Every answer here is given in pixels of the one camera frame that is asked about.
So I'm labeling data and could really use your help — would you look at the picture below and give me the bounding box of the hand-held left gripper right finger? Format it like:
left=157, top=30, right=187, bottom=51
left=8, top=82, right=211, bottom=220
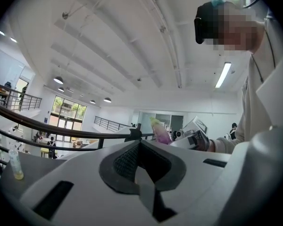
left=139, top=140, right=232, bottom=215

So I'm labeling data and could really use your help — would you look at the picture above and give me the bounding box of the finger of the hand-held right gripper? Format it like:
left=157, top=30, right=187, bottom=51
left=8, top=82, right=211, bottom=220
left=169, top=137, right=199, bottom=150

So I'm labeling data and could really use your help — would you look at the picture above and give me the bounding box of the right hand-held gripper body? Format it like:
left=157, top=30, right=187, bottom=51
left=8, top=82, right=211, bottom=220
left=174, top=116, right=210, bottom=152

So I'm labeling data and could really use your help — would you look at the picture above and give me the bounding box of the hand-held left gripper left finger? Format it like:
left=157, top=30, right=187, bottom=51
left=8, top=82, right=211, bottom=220
left=20, top=140, right=154, bottom=226

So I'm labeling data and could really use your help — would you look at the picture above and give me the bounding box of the purple green toy eggplant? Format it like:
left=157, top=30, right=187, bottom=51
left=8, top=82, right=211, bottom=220
left=150, top=116, right=173, bottom=145

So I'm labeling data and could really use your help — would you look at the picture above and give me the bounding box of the person's right forearm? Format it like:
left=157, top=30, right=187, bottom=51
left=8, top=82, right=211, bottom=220
left=208, top=135, right=250, bottom=155

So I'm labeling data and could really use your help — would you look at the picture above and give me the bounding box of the dark grey table top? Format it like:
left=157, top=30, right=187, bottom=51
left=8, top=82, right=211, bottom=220
left=0, top=151, right=70, bottom=200

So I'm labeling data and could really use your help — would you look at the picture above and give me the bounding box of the black office chair with headrest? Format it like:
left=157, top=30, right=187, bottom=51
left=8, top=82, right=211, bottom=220
left=125, top=128, right=143, bottom=142

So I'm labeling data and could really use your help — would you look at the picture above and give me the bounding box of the black metal balcony railing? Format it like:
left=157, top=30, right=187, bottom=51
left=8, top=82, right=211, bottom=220
left=0, top=99, right=156, bottom=174

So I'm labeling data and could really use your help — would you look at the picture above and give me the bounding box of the black metal staircase railing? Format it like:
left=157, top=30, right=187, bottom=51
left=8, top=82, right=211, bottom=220
left=94, top=116, right=133, bottom=133

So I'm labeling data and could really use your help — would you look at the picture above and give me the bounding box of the person's beige sweater torso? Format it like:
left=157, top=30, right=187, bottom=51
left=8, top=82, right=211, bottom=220
left=234, top=8, right=283, bottom=155

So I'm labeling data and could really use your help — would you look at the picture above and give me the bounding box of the glass entrance door with windows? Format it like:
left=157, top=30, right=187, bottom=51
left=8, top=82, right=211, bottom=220
left=49, top=95, right=87, bottom=142

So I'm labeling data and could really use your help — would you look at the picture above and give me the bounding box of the clear plastic bottle yellow liquid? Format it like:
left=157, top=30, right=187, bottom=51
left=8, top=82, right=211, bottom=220
left=8, top=148, right=25, bottom=180

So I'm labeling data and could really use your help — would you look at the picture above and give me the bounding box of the black metal mezzanine railing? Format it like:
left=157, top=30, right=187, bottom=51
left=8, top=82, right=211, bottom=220
left=0, top=81, right=42, bottom=113

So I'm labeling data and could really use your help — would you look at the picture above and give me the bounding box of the person's head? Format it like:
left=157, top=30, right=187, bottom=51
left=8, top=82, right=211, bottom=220
left=216, top=2, right=266, bottom=56

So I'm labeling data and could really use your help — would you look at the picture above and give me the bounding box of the black head-worn camera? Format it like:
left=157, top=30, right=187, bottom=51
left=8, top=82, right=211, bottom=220
left=193, top=1, right=219, bottom=45

